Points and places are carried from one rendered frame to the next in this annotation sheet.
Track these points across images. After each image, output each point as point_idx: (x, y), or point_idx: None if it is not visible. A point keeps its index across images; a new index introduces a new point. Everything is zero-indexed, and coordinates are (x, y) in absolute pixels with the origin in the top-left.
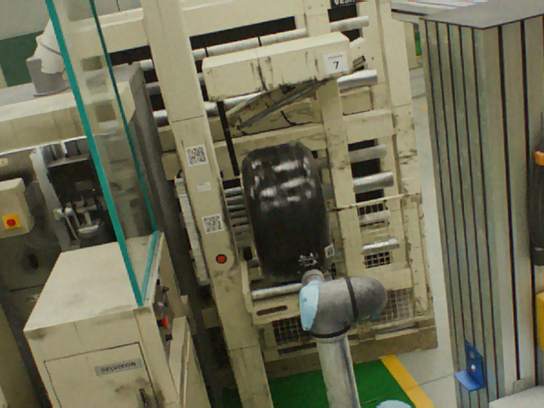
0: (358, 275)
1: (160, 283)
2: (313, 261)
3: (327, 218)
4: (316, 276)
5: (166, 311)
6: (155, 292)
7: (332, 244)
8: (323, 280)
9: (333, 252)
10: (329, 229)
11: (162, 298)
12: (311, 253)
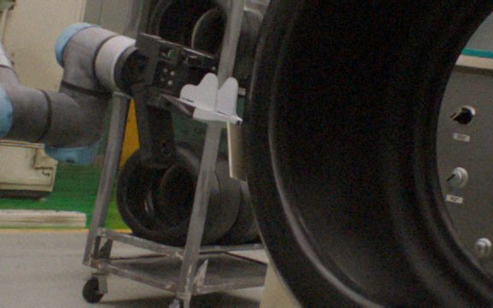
0: None
1: (451, 115)
2: (151, 38)
3: (264, 34)
4: (108, 32)
5: None
6: (465, 143)
7: (229, 124)
8: (86, 33)
9: (230, 167)
10: (250, 76)
11: None
12: (215, 78)
